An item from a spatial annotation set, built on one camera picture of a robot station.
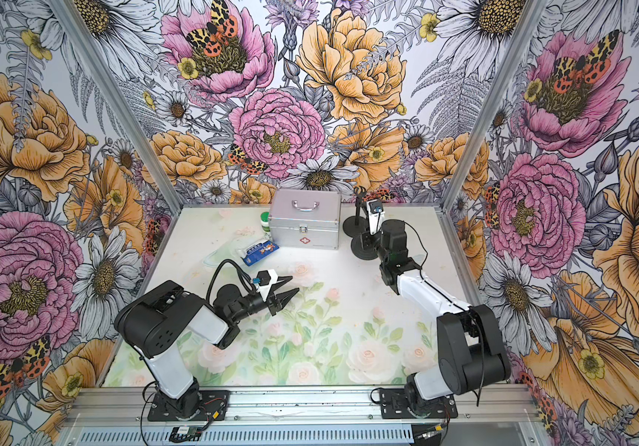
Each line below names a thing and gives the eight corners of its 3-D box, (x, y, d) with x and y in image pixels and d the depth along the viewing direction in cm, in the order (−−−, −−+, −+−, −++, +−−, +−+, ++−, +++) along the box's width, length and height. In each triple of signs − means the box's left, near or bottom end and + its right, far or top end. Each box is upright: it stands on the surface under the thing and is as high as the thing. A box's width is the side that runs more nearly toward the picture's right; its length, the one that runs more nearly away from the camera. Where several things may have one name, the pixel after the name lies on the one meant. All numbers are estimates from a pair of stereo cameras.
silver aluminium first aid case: (273, 250, 109) (266, 222, 96) (281, 200, 126) (276, 172, 114) (340, 250, 109) (341, 222, 96) (338, 201, 126) (339, 172, 114)
